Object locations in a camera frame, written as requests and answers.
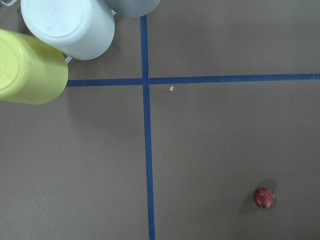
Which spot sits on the grey upturned cup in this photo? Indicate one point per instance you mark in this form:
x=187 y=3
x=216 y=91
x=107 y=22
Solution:
x=133 y=8

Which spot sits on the white upturned cup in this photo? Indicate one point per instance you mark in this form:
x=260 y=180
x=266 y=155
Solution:
x=81 y=29

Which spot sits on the yellow upturned cup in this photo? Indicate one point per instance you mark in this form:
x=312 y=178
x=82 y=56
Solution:
x=31 y=72

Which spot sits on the red strawberry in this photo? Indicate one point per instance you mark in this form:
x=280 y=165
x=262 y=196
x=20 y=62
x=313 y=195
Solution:
x=264 y=198

